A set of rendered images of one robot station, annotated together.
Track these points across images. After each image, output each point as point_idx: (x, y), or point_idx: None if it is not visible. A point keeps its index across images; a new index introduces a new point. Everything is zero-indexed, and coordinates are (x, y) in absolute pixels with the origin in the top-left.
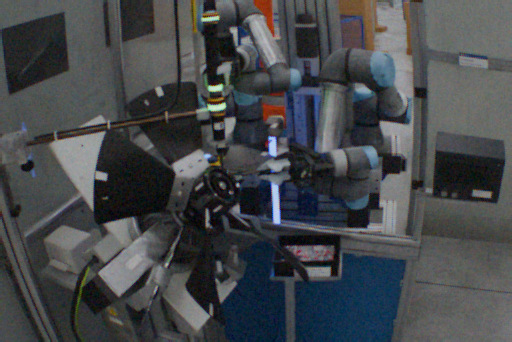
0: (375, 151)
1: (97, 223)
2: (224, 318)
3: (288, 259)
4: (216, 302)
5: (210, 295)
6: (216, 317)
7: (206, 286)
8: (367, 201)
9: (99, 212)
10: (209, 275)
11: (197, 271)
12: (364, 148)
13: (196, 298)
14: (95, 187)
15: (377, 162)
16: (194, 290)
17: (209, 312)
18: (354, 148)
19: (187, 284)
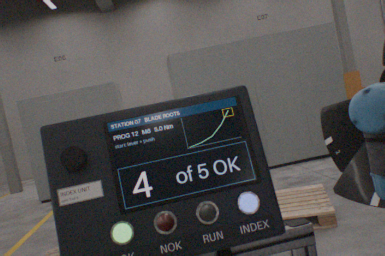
0: (355, 95)
1: (382, 64)
2: (344, 167)
3: (355, 163)
4: (341, 146)
5: (334, 133)
6: (330, 151)
7: (334, 124)
8: (376, 188)
9: (384, 56)
10: (342, 122)
11: (332, 109)
12: (370, 86)
13: (321, 121)
14: (384, 38)
15: (349, 115)
16: (323, 116)
17: (325, 139)
18: (383, 82)
19: (322, 109)
